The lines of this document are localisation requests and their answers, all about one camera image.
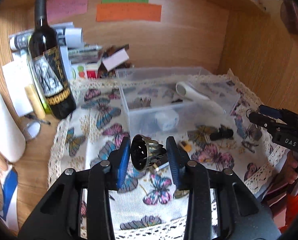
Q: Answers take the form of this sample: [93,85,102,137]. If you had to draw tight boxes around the white curved plastic device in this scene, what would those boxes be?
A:
[176,81,225,115]

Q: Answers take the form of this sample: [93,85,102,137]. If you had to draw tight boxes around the brass fluted cup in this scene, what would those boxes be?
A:
[130,134,164,172]

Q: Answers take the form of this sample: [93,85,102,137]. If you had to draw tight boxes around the black gold lighter tube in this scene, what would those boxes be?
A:
[152,137,190,175]

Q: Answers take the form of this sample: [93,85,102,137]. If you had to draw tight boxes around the person's right hand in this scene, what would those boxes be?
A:
[280,151,298,184]

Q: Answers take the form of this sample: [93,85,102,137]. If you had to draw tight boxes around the black clip microphone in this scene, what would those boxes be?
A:
[209,125,234,141]

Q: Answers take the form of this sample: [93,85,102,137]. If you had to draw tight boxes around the butterfly print lace cloth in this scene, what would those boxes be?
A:
[47,68,290,240]

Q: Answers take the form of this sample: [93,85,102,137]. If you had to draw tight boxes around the blue white paper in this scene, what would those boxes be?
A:
[0,165,19,232]

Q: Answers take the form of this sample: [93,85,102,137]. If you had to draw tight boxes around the white plastic bottle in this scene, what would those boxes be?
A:
[0,94,26,163]

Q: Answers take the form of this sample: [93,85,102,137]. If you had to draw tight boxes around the clear plastic storage box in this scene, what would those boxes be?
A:
[116,67,239,141]

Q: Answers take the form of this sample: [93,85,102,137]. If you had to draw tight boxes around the silver keys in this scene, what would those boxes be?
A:
[128,97,151,109]

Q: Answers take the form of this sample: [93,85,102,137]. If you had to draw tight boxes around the stack of magazines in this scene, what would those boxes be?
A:
[8,22,132,79]

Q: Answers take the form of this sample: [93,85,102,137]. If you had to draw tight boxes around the white small box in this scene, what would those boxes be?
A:
[102,48,129,72]

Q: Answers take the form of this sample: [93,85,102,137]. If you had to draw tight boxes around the orange paper note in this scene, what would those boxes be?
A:
[96,3,162,22]

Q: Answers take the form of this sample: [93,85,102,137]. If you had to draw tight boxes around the dark wine bottle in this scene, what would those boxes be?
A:
[29,0,76,120]

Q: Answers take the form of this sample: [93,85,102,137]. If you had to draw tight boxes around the rolled white paper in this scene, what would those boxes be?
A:
[65,28,85,49]

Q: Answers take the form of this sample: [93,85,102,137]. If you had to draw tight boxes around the pink paper note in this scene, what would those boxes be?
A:
[47,0,88,22]

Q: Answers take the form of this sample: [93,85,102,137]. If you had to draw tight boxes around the metal ring lid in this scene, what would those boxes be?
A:
[22,120,41,141]

